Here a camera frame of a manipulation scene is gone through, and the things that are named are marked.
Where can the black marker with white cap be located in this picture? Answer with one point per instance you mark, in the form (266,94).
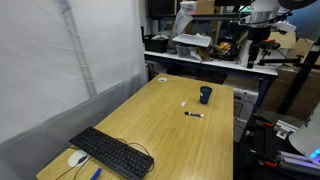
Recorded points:
(193,114)

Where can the small white label sticker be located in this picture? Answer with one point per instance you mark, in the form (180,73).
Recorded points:
(182,103)

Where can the black computer keyboard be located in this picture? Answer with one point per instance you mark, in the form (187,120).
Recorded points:
(115,154)

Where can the white workbench shelf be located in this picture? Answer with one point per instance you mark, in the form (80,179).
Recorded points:
(154,56)

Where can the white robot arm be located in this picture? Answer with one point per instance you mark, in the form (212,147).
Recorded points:
(264,13)

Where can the black storage bin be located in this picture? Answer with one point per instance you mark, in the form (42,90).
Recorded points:
(155,45)

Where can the white table grommet cap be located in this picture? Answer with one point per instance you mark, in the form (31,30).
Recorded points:
(162,79)

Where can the white computer mouse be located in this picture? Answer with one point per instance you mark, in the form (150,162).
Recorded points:
(77,158)

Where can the white keyboard on bin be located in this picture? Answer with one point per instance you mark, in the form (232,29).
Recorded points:
(196,40)

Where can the black camera tripod stand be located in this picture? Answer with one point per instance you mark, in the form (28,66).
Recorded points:
(310,60)

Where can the dark blue cup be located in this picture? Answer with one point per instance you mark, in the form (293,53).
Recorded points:
(205,93)

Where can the blue marker pen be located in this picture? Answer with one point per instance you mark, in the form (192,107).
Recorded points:
(96,174)

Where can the clear plastic bin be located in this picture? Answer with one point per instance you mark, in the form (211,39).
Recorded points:
(188,52)

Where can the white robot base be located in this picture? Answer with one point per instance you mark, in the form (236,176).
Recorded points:
(306,139)

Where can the white printed cardboard box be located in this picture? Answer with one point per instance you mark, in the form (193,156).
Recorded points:
(244,102)

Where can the brown cardboard box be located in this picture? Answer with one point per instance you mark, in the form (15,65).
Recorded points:
(299,97)

